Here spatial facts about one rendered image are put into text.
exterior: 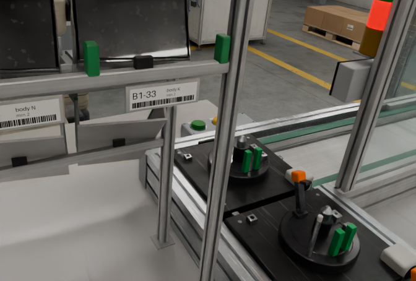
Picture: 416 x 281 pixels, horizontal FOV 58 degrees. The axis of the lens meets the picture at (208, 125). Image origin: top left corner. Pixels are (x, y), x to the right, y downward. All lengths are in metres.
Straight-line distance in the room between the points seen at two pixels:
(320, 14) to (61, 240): 6.08
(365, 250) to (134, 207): 0.49
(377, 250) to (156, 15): 0.55
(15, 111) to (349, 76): 0.58
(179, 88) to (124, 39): 0.08
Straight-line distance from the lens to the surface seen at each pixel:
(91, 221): 0.89
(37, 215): 0.92
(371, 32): 0.78
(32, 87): 0.38
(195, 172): 0.84
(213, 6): 4.99
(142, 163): 0.94
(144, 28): 0.46
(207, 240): 0.61
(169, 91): 0.42
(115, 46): 0.45
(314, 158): 1.08
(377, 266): 0.74
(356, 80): 0.78
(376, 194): 1.01
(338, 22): 6.37
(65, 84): 0.39
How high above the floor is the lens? 1.45
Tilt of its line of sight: 28 degrees down
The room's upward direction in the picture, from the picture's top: 6 degrees clockwise
